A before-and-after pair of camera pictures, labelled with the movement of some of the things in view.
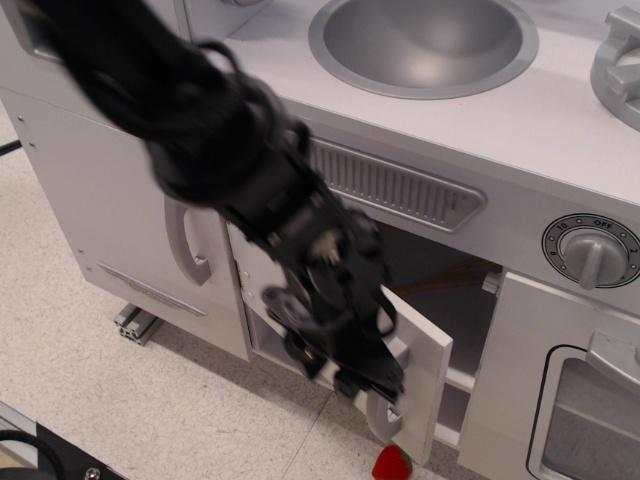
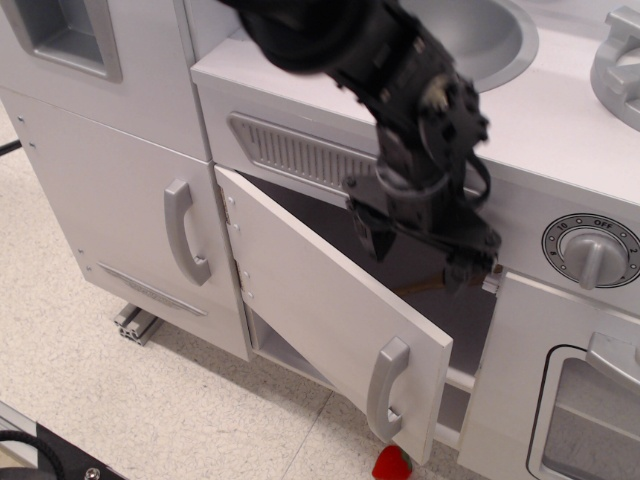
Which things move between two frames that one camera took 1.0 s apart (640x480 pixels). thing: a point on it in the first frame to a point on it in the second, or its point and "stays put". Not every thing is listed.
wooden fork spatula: x=452 y=277 stays put
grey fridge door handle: x=197 y=269 stays put
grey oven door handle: x=618 y=358 stays put
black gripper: x=340 y=324 to x=434 y=207
